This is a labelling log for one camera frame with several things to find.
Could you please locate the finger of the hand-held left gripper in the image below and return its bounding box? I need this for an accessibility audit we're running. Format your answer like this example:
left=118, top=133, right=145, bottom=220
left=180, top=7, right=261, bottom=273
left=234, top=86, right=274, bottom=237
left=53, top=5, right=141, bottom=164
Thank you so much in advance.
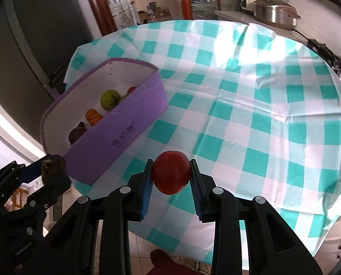
left=0, top=156, right=49, bottom=197
left=22, top=176, right=71, bottom=237

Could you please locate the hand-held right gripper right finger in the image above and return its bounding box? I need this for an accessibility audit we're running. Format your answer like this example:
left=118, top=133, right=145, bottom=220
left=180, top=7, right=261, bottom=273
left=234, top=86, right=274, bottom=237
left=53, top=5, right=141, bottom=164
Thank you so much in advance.
left=189, top=159, right=323, bottom=275

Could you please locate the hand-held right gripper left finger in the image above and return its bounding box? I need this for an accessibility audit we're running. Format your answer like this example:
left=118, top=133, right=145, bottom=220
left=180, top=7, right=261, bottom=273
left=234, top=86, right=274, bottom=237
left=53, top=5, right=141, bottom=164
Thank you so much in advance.
left=22, top=159, right=154, bottom=275

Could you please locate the large wrinkled brown fruit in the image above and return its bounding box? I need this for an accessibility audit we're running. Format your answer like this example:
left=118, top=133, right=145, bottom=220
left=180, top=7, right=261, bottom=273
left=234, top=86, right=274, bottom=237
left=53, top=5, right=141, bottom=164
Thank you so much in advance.
left=41, top=155, right=67, bottom=185

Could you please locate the dark purple round fruit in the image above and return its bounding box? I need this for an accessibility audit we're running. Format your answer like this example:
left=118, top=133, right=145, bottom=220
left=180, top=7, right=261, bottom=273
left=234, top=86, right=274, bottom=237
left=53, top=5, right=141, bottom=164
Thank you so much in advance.
left=68, top=127, right=88, bottom=145

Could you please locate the purple cardboard box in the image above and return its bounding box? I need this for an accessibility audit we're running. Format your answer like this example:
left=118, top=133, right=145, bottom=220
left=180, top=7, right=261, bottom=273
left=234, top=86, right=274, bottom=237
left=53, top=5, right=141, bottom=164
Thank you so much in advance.
left=40, top=58, right=168, bottom=184

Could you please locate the large green citrus fruit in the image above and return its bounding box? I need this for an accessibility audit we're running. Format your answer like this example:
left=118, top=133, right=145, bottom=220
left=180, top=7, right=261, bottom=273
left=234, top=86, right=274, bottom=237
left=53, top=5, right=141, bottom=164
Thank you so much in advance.
left=101, top=89, right=121, bottom=112

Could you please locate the wooden stool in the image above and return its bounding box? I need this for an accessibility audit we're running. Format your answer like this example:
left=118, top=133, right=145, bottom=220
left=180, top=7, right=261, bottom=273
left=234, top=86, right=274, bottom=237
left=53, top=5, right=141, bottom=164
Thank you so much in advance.
left=4, top=187, right=33, bottom=209

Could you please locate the patterned doormat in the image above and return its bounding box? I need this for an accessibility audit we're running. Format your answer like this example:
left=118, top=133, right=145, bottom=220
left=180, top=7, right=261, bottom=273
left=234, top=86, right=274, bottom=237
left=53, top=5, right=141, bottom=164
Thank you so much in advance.
left=175, top=256, right=214, bottom=275

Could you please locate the teal white checked tablecloth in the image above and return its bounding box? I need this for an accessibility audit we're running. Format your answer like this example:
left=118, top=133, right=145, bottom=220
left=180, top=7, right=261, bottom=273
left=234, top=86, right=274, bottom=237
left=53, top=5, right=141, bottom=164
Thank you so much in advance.
left=64, top=19, right=341, bottom=271

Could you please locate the dark grey refrigerator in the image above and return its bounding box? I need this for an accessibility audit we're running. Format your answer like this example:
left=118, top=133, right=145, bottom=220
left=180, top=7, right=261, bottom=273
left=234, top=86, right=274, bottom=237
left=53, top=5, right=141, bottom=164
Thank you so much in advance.
left=0, top=0, right=95, bottom=138

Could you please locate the grey kitchen counter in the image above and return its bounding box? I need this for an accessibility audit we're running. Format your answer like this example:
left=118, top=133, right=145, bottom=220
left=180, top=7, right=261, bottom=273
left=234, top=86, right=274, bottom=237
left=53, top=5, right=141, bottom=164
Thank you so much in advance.
left=214, top=10, right=311, bottom=42

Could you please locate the white chair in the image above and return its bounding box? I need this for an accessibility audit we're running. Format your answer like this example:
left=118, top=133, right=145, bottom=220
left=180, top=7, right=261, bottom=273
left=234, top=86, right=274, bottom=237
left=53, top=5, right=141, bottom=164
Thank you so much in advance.
left=162, top=0, right=184, bottom=20

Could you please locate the white panelled door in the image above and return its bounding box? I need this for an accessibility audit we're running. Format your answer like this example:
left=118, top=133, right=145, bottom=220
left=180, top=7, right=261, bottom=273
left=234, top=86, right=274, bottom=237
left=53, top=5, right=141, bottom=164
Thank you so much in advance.
left=106, top=0, right=138, bottom=30

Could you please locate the black gas stove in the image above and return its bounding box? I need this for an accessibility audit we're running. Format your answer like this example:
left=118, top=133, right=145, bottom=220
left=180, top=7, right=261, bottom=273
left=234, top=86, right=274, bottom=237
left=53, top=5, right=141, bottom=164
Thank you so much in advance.
left=292, top=27, right=341, bottom=76

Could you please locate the glass display cabinet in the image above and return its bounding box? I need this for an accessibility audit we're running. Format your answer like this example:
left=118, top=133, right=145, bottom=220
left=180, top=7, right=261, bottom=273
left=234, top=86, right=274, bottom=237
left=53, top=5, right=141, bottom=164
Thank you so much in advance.
left=188, top=0, right=247, bottom=20

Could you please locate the steel cooking pot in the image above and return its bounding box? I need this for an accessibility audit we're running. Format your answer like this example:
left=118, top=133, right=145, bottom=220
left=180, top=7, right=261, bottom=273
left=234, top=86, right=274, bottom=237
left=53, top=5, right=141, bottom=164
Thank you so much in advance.
left=253, top=0, right=301, bottom=30

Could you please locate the white rice cooker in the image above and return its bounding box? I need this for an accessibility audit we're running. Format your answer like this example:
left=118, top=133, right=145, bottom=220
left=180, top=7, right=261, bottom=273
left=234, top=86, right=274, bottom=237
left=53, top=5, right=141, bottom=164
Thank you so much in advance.
left=240, top=0, right=267, bottom=15

